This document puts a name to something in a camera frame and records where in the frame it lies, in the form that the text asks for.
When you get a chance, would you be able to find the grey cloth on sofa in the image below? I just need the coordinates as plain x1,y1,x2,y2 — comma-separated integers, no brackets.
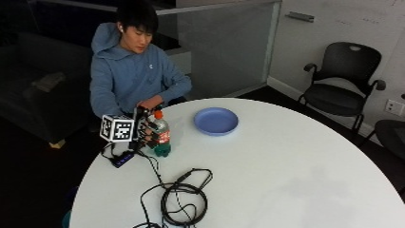
31,71,67,93

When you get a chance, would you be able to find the coiled black cable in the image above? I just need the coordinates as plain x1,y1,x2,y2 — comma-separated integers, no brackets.
130,149,214,228

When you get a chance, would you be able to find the white cube with black markers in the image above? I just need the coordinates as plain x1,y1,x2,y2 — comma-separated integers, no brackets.
99,114,137,143

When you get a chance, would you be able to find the white wall outlet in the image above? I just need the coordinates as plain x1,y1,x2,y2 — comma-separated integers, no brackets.
384,99,405,117

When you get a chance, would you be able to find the blue plate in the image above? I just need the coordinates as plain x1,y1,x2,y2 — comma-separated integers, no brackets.
192,106,241,137

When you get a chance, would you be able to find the the person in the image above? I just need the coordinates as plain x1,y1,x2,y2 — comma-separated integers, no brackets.
88,0,193,120

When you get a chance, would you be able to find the dark sofa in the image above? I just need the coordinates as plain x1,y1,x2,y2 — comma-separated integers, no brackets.
0,30,95,144

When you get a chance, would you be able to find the grey metal door handle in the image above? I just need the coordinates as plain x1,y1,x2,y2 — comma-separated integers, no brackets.
285,10,317,24

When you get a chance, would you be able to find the black office chair with armrests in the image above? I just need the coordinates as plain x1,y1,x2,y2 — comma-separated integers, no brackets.
297,41,388,133

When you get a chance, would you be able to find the green soda bottle orange cap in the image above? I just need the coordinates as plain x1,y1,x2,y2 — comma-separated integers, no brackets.
150,109,173,159

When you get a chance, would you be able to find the small black hub box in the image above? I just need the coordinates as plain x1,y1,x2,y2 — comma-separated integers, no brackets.
111,150,137,169

